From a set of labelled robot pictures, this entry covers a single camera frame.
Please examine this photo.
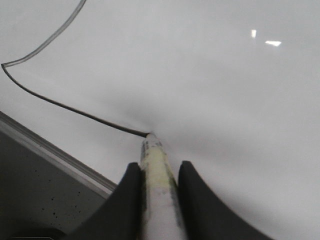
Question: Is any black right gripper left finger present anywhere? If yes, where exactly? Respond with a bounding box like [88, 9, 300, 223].
[65, 162, 142, 240]

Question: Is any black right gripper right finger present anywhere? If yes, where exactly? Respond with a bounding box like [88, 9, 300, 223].
[178, 161, 270, 240]

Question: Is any white black-tipped whiteboard marker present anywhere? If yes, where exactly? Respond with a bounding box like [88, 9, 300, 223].
[140, 133, 188, 240]

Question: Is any aluminium whiteboard marker ledge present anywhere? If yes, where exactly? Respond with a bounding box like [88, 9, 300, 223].
[0, 112, 117, 199]

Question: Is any white whiteboard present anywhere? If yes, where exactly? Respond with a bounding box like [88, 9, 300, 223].
[0, 0, 320, 240]

